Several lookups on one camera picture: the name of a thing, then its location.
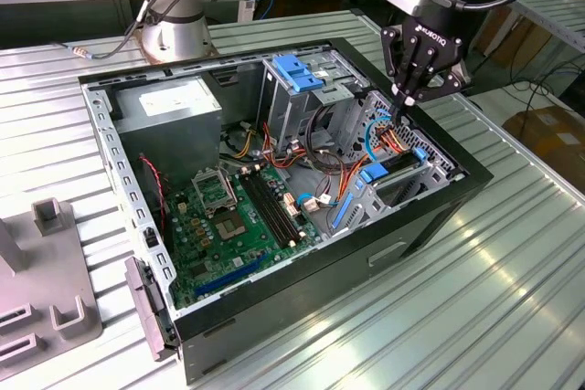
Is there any green motherboard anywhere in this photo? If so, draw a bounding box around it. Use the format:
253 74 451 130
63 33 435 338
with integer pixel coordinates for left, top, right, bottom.
162 165 321 309

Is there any blue expansion slot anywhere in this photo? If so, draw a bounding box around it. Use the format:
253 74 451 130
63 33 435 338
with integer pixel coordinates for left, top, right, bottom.
195 252 270 299

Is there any metal slat side table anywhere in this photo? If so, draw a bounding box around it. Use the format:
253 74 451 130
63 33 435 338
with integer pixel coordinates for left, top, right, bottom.
456 0 585 85

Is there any large cardboard box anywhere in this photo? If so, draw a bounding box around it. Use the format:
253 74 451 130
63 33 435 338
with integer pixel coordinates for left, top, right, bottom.
474 5 549 67
502 104 585 172

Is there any grey optical drive cage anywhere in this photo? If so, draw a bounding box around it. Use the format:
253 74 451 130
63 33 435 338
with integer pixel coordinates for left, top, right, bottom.
258 49 371 149

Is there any yellow black wire bundle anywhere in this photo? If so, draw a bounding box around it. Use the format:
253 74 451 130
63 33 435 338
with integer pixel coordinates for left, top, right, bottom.
221 127 258 161

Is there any blue data wire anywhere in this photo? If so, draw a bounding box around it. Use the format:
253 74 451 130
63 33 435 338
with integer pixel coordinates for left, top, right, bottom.
363 107 397 165

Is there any black PC case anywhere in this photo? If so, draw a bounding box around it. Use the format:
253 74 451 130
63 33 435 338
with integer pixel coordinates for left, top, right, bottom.
77 36 495 386

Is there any red yellow power wire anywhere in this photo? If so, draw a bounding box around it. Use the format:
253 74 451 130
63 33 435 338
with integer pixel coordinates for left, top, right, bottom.
340 118 415 208

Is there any grey power supply unit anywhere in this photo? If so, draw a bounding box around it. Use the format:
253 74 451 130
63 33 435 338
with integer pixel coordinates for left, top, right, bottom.
112 75 224 190

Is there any grey plastic case latch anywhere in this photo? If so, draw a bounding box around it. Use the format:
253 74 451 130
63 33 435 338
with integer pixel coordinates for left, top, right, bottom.
123 256 177 362

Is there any cream board power connector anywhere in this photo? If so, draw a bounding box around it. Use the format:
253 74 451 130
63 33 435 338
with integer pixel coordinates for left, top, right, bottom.
282 192 302 218

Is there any hard disk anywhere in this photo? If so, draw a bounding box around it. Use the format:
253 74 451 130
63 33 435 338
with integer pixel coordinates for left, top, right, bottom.
331 146 430 230

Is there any red black fan wire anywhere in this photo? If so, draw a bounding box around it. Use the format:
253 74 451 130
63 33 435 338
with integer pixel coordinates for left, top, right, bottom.
139 155 168 231

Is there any grey metal disk bay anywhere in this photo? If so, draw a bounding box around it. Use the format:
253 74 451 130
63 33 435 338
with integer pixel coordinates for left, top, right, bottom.
326 90 463 238

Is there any black cable with metal connector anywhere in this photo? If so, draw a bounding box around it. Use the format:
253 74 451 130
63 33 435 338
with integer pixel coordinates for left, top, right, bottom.
54 0 184 60

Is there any black case fan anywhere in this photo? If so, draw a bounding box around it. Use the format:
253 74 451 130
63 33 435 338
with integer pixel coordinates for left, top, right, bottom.
136 154 175 257

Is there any pale blue labelled wire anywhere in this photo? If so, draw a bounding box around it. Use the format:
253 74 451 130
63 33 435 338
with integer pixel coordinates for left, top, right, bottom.
295 195 343 216

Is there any black RAM slot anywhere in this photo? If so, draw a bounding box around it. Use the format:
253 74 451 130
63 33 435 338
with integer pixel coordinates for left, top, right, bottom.
259 169 304 239
246 173 292 247
239 174 285 250
252 171 298 243

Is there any blue plastic drive latch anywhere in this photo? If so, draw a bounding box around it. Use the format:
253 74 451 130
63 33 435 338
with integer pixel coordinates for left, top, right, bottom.
271 55 324 93

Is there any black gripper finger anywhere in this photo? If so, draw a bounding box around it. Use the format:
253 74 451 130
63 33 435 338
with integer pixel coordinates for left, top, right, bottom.
398 49 474 129
381 26 415 129

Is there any metal socket cover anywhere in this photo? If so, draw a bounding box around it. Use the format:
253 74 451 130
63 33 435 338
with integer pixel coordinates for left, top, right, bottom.
189 168 239 218

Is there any grey parts rack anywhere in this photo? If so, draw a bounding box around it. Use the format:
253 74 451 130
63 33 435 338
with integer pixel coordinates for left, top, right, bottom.
0 196 104 369

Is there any CPU socket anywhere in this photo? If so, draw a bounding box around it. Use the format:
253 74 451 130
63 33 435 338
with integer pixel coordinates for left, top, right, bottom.
213 210 251 244

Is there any red orange wire bundle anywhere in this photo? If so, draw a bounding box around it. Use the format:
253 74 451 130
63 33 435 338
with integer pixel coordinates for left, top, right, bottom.
262 121 321 172

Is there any thick black round cable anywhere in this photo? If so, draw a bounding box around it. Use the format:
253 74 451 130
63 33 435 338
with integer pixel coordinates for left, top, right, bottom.
303 104 349 176

